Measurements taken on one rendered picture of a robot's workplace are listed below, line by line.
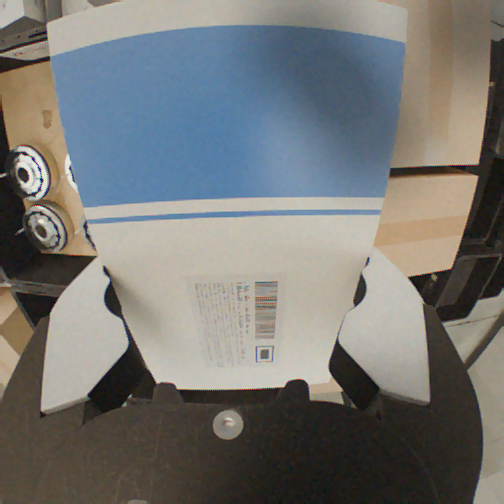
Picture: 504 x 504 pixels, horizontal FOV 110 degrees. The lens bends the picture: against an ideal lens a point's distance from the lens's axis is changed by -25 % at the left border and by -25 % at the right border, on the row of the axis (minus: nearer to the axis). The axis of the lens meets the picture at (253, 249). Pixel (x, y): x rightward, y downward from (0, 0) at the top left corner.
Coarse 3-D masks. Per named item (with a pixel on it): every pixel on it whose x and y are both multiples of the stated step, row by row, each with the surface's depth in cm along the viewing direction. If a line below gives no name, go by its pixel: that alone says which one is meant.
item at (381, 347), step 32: (384, 256) 10; (384, 288) 8; (352, 320) 7; (384, 320) 7; (416, 320) 7; (352, 352) 6; (384, 352) 6; (416, 352) 6; (352, 384) 6; (384, 384) 5; (416, 384) 5
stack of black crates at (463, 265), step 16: (464, 256) 78; (480, 256) 79; (496, 256) 82; (432, 272) 95; (448, 272) 84; (464, 272) 97; (480, 272) 91; (416, 288) 107; (432, 288) 94; (448, 288) 101; (464, 288) 101; (480, 288) 91; (432, 304) 94; (448, 304) 107; (464, 304) 100; (448, 320) 98
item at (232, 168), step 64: (128, 0) 5; (192, 0) 5; (256, 0) 5; (320, 0) 5; (64, 64) 6; (128, 64) 6; (192, 64) 6; (256, 64) 6; (320, 64) 6; (384, 64) 6; (64, 128) 7; (128, 128) 7; (192, 128) 7; (256, 128) 7; (320, 128) 7; (384, 128) 7; (128, 192) 8; (192, 192) 8; (256, 192) 8; (320, 192) 8; (384, 192) 8; (128, 256) 9; (192, 256) 10; (256, 256) 10; (320, 256) 10; (128, 320) 11; (192, 320) 11; (256, 320) 12; (320, 320) 12; (192, 384) 15; (256, 384) 15
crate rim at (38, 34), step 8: (24, 32) 17; (32, 32) 17; (40, 32) 18; (0, 40) 17; (8, 40) 17; (16, 40) 18; (24, 40) 18; (32, 40) 18; (40, 40) 19; (0, 48) 17; (8, 48) 18; (0, 264) 33; (0, 272) 34; (8, 280) 35; (16, 280) 35; (24, 280) 36; (32, 280) 36; (40, 288) 36; (48, 288) 36; (56, 288) 36; (64, 288) 36
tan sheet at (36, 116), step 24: (24, 72) 26; (48, 72) 27; (24, 96) 28; (48, 96) 29; (24, 120) 30; (48, 120) 31; (48, 144) 33; (72, 192) 38; (72, 216) 40; (72, 240) 43
